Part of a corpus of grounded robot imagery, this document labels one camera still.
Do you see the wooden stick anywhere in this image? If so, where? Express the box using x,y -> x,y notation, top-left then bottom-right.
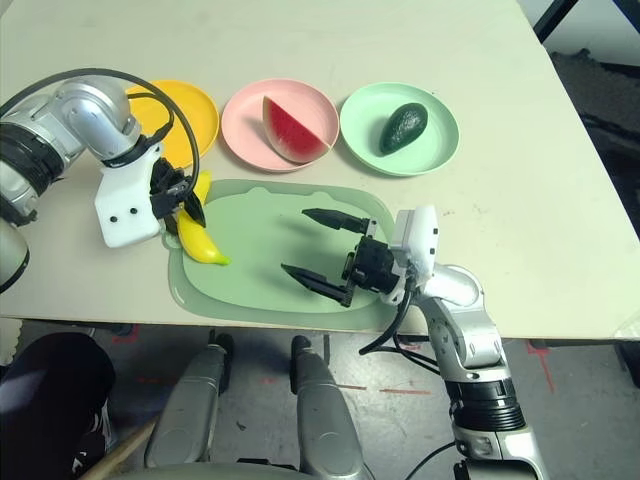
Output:
77,417 -> 159,480

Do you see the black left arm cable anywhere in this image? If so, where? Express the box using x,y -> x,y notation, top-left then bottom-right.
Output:
0,68 -> 201,187

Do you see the dark green avocado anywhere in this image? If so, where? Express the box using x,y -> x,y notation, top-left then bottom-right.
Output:
378,102 -> 429,155

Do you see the yellow plastic plate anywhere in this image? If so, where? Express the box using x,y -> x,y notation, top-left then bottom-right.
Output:
124,78 -> 220,170

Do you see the silver right robot leg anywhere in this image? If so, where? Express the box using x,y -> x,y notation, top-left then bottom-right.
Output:
291,335 -> 371,480

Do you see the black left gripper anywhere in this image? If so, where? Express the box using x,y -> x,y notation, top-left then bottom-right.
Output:
148,158 -> 208,235

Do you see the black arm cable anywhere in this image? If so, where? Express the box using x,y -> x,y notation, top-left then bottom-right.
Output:
0,68 -> 201,187
358,287 -> 464,480

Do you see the large green cutting mat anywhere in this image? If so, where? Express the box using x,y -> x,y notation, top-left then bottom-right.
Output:
162,178 -> 396,332

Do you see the black white sneaker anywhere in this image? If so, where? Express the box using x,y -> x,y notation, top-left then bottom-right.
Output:
72,399 -> 119,476

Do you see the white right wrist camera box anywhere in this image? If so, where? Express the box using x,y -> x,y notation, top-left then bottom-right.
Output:
388,203 -> 440,279

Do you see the clear plastic bag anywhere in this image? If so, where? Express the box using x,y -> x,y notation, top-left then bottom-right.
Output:
617,312 -> 640,341

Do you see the silver robot leg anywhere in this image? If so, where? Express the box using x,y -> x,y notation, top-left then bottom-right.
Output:
144,333 -> 236,469
291,335 -> 371,480

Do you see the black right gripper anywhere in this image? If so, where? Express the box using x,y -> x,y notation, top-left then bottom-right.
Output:
280,207 -> 409,307

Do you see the black metal frame bar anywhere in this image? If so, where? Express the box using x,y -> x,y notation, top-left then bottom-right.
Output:
532,0 -> 569,44

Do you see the pink plastic plate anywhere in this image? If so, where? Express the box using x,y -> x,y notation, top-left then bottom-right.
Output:
220,78 -> 341,174

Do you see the mint green plastic plate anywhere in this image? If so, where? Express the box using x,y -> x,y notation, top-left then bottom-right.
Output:
339,83 -> 460,178

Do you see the grey robot waist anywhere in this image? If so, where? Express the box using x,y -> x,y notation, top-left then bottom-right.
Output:
107,462 -> 306,480

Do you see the red watermelon slice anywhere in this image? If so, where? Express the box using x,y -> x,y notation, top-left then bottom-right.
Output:
262,95 -> 331,164

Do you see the bystander black trouser leg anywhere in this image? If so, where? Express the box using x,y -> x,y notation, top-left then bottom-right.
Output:
0,333 -> 116,480

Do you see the small green cutting board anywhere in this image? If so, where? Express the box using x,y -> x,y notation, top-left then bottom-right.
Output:
182,185 -> 386,314

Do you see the yellow toy banana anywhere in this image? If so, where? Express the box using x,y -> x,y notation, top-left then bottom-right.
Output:
177,169 -> 233,266

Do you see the silver left robot leg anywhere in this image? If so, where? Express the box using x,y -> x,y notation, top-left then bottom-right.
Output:
144,333 -> 236,469

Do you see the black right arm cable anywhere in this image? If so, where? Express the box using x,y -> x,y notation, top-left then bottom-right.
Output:
358,287 -> 464,480

